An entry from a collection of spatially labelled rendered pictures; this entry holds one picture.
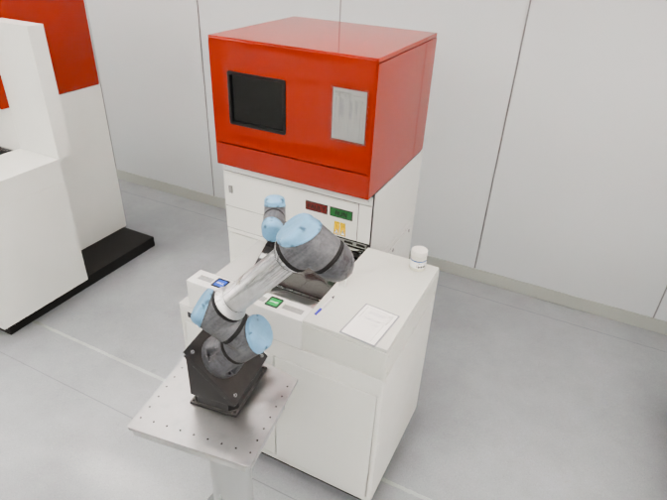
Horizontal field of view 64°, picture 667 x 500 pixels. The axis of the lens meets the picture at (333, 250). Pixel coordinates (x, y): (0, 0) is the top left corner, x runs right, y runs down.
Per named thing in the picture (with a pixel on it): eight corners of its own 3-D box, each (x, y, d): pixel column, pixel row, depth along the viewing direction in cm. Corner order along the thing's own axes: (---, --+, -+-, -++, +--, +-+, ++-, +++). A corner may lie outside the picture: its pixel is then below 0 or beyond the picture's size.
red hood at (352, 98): (294, 123, 319) (294, 16, 288) (423, 149, 289) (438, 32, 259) (215, 163, 261) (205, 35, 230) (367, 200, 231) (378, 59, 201)
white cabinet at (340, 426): (263, 357, 321) (258, 240, 279) (415, 418, 286) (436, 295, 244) (194, 433, 272) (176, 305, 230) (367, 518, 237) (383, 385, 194)
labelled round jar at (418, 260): (412, 262, 239) (414, 243, 234) (427, 266, 236) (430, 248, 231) (406, 269, 233) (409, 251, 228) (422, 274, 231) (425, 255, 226)
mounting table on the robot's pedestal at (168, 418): (251, 493, 169) (249, 467, 162) (132, 452, 180) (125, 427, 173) (303, 394, 206) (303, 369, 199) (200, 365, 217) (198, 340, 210)
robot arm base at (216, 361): (227, 387, 176) (245, 377, 170) (194, 358, 172) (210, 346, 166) (245, 355, 188) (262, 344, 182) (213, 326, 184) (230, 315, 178)
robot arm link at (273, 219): (296, 239, 178) (297, 223, 188) (271, 218, 174) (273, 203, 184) (280, 253, 181) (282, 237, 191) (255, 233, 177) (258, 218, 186)
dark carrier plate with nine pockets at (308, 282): (292, 242, 263) (292, 241, 263) (355, 261, 251) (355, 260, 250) (252, 276, 237) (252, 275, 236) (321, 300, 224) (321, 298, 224)
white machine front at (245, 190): (230, 228, 288) (225, 159, 267) (368, 270, 258) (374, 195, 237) (226, 231, 286) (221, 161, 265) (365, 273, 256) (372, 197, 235)
